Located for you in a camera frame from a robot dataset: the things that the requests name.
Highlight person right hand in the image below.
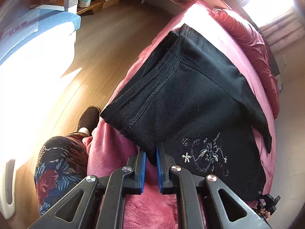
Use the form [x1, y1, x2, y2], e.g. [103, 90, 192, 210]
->
[258, 209, 271, 222]

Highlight black embroidered pants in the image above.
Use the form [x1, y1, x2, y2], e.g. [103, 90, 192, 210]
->
[101, 25, 272, 202]

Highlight red crumpled duvet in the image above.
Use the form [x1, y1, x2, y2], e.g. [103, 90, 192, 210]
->
[210, 9, 280, 118]

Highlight dark bed headboard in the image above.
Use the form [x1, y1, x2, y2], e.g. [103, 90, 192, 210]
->
[221, 0, 280, 76]

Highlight blue grey chair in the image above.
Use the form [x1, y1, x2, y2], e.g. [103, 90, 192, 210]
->
[1, 0, 81, 64]

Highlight patterned window curtains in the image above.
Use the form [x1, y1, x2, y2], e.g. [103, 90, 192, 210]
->
[236, 0, 304, 52]

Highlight wooden side table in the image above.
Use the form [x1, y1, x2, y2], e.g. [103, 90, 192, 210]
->
[76, 0, 105, 15]

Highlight pink bed with sheet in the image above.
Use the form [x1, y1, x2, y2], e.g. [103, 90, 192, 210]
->
[83, 1, 276, 228]

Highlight teal white small container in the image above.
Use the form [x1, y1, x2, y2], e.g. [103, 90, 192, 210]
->
[78, 0, 92, 8]

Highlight black shoe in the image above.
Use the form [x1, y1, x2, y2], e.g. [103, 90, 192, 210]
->
[77, 106, 101, 136]

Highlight floral patterned trouser leg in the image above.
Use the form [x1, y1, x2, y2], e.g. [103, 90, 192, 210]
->
[34, 132, 88, 216]

